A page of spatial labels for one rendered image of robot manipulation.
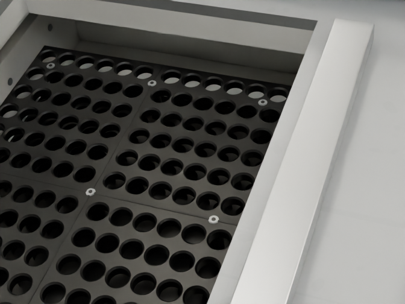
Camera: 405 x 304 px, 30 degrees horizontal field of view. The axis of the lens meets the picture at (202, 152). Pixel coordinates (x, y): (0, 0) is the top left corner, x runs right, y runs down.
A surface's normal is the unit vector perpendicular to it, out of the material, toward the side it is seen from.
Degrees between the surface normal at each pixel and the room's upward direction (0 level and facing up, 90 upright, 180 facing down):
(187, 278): 0
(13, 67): 90
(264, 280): 0
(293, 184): 0
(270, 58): 90
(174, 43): 90
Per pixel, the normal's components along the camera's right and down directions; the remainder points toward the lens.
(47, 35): 0.94, 0.18
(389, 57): -0.10, -0.67
